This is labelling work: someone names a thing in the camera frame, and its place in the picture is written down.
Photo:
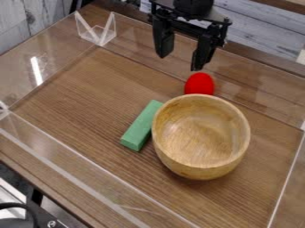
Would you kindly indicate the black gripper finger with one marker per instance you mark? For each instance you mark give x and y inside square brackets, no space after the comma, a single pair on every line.
[163,37]
[203,52]

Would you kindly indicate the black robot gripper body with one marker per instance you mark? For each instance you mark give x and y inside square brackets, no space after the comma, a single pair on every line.
[193,17]

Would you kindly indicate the red plush strawberry toy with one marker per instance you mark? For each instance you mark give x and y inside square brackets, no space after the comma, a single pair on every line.
[199,84]

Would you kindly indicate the light wooden bowl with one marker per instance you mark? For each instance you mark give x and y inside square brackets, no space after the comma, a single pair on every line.
[201,135]

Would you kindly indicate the clear acrylic tray walls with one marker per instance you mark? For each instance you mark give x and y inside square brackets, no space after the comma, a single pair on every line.
[73,86]

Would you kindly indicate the green rectangular block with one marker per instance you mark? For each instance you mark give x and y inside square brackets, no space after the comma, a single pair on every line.
[138,132]

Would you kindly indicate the black table leg bracket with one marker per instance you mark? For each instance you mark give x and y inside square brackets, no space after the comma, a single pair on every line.
[51,215]

